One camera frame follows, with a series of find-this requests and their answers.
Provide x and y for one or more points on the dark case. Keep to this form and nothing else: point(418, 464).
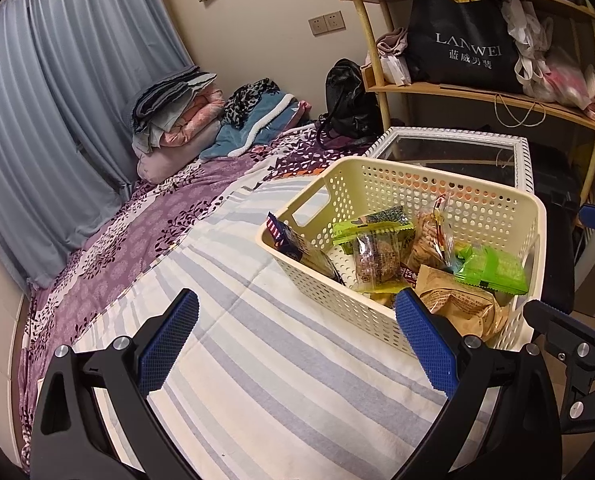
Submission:
point(557, 210)

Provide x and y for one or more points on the black shopping bag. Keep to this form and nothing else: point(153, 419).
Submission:
point(457, 45)

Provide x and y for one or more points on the dark red snack packet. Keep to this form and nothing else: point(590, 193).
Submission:
point(408, 275)

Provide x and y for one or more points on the cream perforated plastic basket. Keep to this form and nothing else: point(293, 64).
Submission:
point(377, 180)

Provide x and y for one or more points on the pink cloth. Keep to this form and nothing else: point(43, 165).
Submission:
point(392, 40)

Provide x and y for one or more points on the dark striped snack packet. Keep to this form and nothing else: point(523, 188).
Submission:
point(290, 240)

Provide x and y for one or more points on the small bright green snack packet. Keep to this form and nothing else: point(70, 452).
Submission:
point(492, 267)

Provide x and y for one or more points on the pink plastic bag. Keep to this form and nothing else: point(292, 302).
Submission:
point(572, 80)

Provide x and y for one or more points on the clear cookie bag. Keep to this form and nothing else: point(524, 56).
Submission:
point(430, 240)

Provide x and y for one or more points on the green seaweed snack packet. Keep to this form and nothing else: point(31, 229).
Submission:
point(382, 222)

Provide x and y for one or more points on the white plastic bag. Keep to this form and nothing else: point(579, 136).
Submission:
point(395, 70)
point(527, 35)

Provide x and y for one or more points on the light blue curtain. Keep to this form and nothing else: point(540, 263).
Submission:
point(52, 85)

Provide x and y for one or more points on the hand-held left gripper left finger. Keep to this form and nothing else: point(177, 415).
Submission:
point(170, 340)

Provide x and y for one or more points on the black backpack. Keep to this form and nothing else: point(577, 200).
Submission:
point(350, 100)

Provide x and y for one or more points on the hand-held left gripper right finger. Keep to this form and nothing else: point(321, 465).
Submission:
point(427, 345)

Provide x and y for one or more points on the white framed glass table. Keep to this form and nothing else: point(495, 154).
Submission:
point(525, 160)

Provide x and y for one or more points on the blue fleece blanket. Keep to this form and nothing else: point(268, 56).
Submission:
point(257, 127)

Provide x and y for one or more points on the beige wall socket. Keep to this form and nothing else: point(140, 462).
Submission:
point(336, 20)
point(318, 26)

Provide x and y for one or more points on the purple floral bedsheet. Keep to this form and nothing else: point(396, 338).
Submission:
point(152, 230)

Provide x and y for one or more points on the pale green folded sheet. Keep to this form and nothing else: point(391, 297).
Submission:
point(150, 132)

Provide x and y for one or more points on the brown paper snack packet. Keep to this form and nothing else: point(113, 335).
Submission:
point(457, 305)

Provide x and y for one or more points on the pink floral quilt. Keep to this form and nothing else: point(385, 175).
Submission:
point(197, 115)

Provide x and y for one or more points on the leopard print cloth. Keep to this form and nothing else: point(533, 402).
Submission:
point(247, 100)

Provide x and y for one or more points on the wooden shelf rack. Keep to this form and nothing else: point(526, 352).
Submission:
point(477, 91)

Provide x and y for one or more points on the striped white blue sheet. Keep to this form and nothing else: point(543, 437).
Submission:
point(277, 360)

